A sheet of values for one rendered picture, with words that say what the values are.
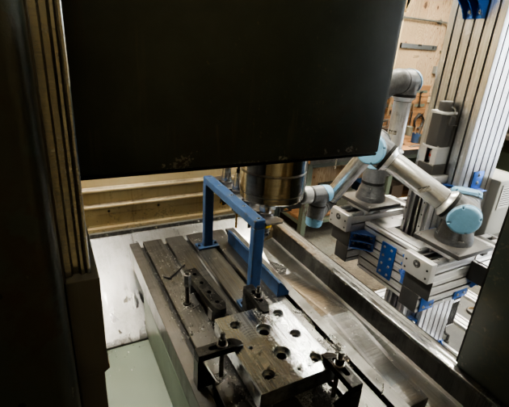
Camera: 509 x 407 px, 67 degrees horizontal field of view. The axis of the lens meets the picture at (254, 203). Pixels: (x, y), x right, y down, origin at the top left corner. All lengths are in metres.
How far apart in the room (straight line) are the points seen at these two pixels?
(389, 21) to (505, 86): 1.16
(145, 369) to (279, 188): 0.96
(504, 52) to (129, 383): 1.89
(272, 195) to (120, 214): 1.19
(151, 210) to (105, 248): 0.28
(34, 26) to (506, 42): 1.70
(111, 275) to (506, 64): 1.88
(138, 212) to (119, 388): 0.81
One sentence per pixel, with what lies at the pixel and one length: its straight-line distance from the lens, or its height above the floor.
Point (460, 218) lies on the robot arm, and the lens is 1.59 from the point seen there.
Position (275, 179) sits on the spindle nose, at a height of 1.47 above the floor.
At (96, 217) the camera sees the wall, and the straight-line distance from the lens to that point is 1.94.
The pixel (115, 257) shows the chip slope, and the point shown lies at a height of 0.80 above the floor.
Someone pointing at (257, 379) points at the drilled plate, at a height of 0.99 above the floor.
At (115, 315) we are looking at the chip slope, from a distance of 1.74.
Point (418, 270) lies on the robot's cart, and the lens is 1.73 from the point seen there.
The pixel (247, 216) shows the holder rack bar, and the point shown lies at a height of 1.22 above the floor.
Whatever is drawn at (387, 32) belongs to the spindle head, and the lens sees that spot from 0.89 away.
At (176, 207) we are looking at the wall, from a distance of 2.00.
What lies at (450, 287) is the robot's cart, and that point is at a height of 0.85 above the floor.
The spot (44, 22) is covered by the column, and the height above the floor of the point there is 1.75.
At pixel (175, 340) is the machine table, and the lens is 1.27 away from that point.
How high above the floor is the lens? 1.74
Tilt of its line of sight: 22 degrees down
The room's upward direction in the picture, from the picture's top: 4 degrees clockwise
